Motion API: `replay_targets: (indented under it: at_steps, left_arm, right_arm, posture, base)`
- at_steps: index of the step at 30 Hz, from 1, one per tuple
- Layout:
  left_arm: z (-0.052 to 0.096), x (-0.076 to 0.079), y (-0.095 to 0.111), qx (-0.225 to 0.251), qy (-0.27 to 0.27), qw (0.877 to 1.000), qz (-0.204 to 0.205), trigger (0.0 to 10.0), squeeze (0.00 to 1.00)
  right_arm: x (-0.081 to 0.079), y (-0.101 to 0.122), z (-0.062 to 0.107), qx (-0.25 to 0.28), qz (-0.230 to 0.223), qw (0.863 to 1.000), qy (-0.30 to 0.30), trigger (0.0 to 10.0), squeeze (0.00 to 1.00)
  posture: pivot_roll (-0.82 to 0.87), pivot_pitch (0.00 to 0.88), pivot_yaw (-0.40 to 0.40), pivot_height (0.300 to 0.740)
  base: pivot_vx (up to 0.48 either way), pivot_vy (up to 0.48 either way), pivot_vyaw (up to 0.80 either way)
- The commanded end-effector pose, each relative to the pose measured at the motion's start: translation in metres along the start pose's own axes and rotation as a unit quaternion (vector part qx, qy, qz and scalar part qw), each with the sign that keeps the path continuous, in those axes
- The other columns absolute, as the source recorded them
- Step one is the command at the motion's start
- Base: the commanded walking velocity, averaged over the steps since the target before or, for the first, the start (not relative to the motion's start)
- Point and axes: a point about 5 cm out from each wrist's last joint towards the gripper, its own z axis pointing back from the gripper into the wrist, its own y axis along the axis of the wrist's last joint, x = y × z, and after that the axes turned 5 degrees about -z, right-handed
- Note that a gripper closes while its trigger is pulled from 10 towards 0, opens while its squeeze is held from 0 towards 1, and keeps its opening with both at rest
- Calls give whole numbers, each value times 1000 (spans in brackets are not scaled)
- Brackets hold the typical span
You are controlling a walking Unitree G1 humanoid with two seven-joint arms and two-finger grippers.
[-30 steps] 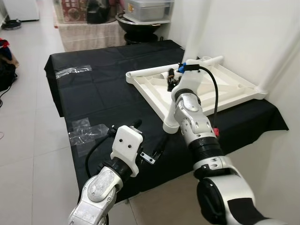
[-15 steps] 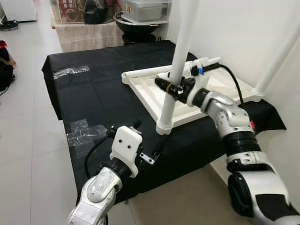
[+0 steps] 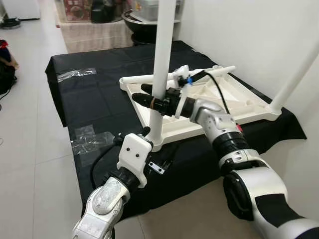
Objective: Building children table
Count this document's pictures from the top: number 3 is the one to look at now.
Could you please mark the clear tape cross patch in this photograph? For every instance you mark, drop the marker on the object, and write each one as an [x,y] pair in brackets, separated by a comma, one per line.
[92,139]

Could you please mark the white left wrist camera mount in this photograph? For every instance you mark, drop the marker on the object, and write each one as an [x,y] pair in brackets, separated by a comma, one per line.
[134,157]

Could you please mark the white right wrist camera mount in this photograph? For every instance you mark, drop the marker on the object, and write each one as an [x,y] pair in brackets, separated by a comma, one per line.
[187,97]

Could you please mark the black table cloth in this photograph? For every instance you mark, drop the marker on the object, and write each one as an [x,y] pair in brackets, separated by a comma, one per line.
[99,109]

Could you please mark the flat clear plastic bag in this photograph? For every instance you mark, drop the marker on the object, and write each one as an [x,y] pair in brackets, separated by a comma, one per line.
[77,74]

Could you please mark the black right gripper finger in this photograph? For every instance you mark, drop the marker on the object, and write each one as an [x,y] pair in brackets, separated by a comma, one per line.
[142,102]
[148,89]

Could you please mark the black kitchen appliance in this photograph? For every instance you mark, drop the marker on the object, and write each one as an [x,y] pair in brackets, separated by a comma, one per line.
[107,11]

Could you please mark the black bag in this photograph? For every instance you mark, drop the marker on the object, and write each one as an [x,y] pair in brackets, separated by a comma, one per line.
[6,74]

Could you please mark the tan rubber band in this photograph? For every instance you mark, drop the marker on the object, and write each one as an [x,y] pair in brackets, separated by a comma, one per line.
[151,104]

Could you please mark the small black pan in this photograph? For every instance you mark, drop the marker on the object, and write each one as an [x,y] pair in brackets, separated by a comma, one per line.
[9,22]

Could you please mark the beige striped cloth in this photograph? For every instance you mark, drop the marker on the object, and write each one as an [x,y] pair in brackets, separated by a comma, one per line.
[94,35]

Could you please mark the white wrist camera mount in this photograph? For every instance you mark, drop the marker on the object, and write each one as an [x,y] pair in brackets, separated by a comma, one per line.
[187,97]
[134,157]

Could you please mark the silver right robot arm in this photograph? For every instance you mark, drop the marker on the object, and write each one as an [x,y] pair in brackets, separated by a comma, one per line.
[224,134]

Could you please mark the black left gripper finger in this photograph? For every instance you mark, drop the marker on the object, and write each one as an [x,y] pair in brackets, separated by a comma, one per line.
[168,158]
[145,131]

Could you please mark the white low appliance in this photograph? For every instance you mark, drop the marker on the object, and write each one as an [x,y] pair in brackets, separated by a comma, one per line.
[20,7]

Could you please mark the steel tray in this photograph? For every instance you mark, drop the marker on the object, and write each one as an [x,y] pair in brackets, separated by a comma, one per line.
[144,10]

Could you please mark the white plastic table top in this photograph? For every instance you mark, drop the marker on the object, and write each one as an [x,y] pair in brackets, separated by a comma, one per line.
[249,99]

